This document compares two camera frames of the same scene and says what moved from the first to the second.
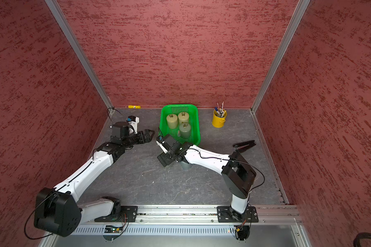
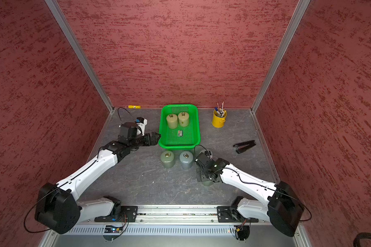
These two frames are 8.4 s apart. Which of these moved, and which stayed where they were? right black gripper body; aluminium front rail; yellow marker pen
Moved: right black gripper body
Stayed: aluminium front rail; yellow marker pen
